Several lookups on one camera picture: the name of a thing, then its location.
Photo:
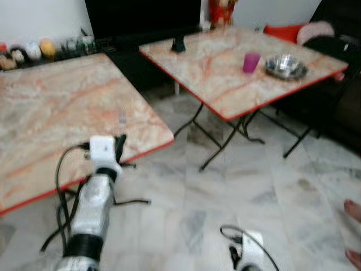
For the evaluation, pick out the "bare human foot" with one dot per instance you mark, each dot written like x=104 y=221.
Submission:
x=355 y=259
x=353 y=210

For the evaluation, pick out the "small green white figurine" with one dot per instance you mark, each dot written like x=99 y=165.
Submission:
x=88 y=44

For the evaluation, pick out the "black phone stand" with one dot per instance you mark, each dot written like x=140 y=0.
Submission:
x=178 y=45

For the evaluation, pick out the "purple plastic cup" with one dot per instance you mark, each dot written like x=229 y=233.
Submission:
x=251 y=63

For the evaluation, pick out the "silver metal fork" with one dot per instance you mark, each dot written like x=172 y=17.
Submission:
x=122 y=118

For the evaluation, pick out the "stainless steel bowl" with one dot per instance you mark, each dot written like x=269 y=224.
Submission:
x=286 y=66

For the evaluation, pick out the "marble top folding table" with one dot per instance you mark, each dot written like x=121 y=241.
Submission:
x=214 y=68
x=51 y=113

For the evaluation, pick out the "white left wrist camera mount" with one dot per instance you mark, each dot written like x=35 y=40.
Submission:
x=103 y=149

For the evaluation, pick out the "black television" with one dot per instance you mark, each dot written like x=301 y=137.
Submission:
x=141 y=17

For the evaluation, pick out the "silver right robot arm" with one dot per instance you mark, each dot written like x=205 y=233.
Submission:
x=250 y=268

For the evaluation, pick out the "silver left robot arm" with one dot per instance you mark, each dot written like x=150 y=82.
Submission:
x=93 y=203

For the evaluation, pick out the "small grey figurine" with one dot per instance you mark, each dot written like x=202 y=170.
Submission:
x=73 y=46

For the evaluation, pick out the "black round doll figurine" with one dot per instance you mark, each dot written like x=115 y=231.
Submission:
x=18 y=55

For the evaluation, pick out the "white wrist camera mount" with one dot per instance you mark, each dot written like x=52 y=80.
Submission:
x=103 y=149
x=252 y=251

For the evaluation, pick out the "white round doll figurine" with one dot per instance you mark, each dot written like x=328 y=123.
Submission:
x=32 y=51

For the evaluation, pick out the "pink Hello Kitty pillow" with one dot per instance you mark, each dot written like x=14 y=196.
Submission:
x=316 y=31

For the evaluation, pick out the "black plastic chair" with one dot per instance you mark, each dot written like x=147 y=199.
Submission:
x=333 y=62

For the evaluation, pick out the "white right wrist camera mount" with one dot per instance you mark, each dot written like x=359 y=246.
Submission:
x=252 y=251

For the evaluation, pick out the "red cushion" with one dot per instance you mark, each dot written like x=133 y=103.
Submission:
x=285 y=33

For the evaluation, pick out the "red laughing Buddha statue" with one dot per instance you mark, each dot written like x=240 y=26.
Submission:
x=221 y=11

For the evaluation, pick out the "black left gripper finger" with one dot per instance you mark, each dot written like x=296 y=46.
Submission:
x=123 y=141
x=118 y=141

